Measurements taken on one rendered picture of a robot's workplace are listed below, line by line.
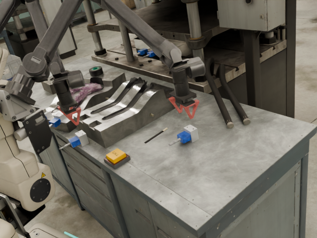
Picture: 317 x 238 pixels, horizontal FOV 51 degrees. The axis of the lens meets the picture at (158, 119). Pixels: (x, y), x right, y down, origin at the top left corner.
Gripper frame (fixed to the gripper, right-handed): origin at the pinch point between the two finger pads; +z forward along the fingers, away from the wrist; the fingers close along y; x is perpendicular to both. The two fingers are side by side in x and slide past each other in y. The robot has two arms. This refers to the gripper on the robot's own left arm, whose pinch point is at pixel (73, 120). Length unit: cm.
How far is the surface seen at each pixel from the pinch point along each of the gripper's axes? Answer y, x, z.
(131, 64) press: 76, -72, 14
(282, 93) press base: 10, -154, 55
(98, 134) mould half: -9.5, -5.9, 6.8
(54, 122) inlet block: 19.1, 4.6, 5.7
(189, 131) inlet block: -38, -34, 8
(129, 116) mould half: -10.5, -21.9, 4.6
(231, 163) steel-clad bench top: -61, -35, 14
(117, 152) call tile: -25.1, -6.6, 9.3
